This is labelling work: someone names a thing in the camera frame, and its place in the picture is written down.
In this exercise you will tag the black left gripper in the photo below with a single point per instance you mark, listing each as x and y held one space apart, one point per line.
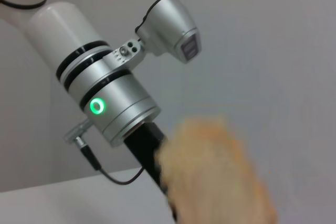
147 150

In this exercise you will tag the silver left camera bracket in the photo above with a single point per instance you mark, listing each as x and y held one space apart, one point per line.
126 52

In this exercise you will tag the orange striped bread roll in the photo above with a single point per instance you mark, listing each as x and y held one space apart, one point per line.
215 176

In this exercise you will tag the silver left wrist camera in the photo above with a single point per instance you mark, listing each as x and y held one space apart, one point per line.
170 27

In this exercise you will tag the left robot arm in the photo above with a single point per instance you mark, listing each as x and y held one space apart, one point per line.
78 72

